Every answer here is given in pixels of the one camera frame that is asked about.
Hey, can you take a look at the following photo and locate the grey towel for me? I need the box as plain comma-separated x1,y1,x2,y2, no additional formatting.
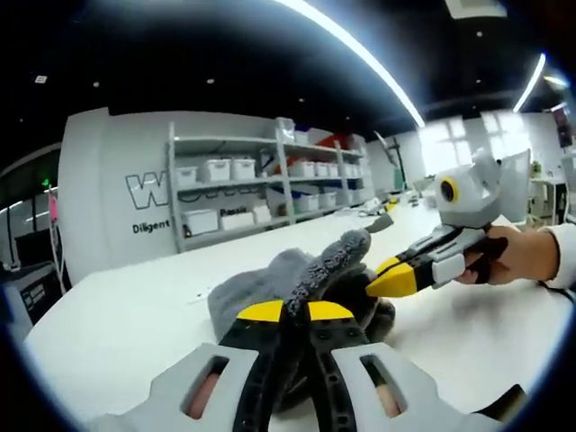
207,228,398,415

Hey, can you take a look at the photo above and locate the person's right hand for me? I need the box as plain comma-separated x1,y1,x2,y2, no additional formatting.
453,224,562,287

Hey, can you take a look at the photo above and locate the grey plastic part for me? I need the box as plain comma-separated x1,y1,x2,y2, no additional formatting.
366,213,398,235

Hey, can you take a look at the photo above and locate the bright window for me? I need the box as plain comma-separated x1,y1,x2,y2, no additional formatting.
480,111,518,157
422,119,467,179

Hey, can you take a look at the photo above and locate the black monitor stand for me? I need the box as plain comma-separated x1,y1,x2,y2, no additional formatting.
373,130,409,193

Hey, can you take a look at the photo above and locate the grey metal shelving rack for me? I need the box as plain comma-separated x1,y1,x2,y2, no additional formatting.
165,117,377,254

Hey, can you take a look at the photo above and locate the long ceiling light strip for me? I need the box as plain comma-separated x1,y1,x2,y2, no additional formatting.
281,0,428,128

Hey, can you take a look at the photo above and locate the ceiling air vent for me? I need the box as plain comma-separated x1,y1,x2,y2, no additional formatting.
443,0,509,20

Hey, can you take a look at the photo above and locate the group of white storage boxes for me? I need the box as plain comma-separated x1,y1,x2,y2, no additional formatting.
175,155,368,238

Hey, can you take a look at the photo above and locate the black cabinet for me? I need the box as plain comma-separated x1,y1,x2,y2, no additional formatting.
0,265,64,328

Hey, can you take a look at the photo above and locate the black monitor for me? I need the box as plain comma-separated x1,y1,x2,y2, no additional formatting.
13,228,59,269

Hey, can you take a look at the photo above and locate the wall screen red picture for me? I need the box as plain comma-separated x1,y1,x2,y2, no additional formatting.
556,107,573,146

